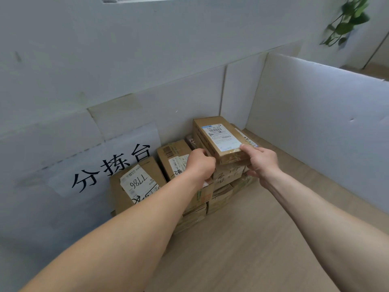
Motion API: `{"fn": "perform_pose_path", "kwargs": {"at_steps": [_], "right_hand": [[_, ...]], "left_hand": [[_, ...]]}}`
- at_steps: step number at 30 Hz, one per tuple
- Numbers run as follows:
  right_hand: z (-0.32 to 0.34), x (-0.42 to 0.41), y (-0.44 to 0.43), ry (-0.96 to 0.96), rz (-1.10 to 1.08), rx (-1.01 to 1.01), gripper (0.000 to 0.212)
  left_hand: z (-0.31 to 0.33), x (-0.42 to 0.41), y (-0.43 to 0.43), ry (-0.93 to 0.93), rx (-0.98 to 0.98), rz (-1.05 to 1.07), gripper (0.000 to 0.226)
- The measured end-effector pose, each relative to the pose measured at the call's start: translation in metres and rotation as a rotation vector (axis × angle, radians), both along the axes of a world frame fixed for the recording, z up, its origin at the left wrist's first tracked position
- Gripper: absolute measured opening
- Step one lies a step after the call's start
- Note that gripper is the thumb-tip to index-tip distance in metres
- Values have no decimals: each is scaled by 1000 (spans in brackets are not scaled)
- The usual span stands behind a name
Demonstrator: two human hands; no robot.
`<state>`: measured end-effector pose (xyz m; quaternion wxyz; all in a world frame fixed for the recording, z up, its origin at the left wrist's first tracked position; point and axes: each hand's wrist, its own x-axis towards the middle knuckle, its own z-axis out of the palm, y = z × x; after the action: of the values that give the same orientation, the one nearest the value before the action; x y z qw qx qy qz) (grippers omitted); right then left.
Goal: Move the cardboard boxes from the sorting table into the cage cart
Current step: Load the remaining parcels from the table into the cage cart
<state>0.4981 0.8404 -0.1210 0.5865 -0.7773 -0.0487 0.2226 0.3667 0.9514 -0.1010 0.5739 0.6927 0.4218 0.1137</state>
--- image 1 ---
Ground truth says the person's right hand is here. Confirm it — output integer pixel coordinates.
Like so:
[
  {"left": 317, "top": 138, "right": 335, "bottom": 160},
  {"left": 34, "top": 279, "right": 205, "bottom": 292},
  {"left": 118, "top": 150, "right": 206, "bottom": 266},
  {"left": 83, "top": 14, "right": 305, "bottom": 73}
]
[{"left": 239, "top": 144, "right": 282, "bottom": 183}]

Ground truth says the person's left hand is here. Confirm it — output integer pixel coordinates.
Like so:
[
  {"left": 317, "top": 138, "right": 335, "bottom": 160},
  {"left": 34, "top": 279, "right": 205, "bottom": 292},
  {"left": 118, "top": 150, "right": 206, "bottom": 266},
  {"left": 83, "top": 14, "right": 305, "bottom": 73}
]
[{"left": 184, "top": 148, "right": 217, "bottom": 181}]

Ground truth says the pile of parcels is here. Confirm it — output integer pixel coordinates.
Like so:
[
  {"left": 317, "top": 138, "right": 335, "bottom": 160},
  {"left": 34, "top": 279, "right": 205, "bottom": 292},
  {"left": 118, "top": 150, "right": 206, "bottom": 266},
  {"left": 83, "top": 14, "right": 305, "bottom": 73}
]
[{"left": 109, "top": 116, "right": 261, "bottom": 236}]

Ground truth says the person's right forearm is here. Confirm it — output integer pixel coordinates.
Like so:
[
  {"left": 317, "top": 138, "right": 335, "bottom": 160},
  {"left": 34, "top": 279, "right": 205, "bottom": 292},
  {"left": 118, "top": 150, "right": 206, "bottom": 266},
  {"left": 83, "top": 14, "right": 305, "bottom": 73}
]
[{"left": 258, "top": 168, "right": 389, "bottom": 292}]

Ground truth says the person's left forearm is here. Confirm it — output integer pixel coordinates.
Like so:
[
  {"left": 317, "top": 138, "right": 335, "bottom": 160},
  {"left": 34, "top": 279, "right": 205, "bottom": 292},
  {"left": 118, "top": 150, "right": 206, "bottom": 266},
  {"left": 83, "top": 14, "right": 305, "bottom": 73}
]
[{"left": 19, "top": 170, "right": 207, "bottom": 292}]

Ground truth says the green potted trailing plant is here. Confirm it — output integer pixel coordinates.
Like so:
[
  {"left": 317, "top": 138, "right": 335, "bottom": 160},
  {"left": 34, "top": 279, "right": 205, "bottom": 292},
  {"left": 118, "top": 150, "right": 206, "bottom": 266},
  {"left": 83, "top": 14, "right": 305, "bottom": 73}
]
[{"left": 321, "top": 0, "right": 371, "bottom": 47}]

